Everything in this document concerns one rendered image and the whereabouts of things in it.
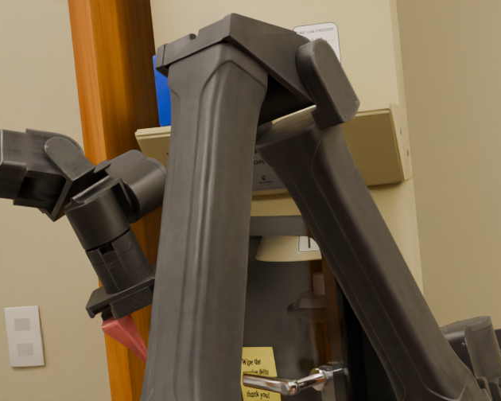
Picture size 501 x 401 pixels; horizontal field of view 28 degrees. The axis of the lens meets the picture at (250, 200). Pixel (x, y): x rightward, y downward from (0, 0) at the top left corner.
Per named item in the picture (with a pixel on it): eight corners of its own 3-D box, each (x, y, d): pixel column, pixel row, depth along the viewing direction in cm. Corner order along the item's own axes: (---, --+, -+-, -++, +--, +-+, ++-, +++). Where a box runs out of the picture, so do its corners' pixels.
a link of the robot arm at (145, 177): (19, 191, 113) (37, 145, 107) (90, 149, 121) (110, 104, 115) (91, 266, 111) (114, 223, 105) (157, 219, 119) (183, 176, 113)
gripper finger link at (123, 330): (136, 361, 117) (99, 292, 115) (191, 336, 116) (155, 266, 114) (130, 385, 110) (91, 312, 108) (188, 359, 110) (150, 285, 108)
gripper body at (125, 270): (99, 304, 115) (70, 248, 114) (179, 268, 114) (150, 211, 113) (91, 324, 109) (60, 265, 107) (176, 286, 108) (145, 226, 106)
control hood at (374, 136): (168, 202, 136) (161, 129, 135) (408, 181, 128) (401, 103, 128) (141, 209, 125) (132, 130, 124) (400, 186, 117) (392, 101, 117)
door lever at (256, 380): (274, 381, 122) (272, 360, 122) (328, 391, 114) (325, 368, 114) (240, 391, 118) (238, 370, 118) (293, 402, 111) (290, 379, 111)
